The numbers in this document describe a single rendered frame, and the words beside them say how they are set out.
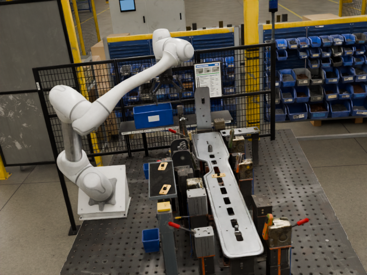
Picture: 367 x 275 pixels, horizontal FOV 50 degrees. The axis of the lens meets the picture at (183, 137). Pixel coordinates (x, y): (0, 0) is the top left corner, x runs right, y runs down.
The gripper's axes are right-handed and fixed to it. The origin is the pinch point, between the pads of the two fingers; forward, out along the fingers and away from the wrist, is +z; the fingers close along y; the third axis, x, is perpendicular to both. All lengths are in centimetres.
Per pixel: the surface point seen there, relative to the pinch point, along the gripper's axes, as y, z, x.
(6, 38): -155, -16, 210
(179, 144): 4.0, 30.6, 6.6
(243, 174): 41, 49, -8
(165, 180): -6.5, 30.1, -36.8
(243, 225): 29, 46, -62
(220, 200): 22, 46, -38
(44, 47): -118, -4, 205
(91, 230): -57, 76, -9
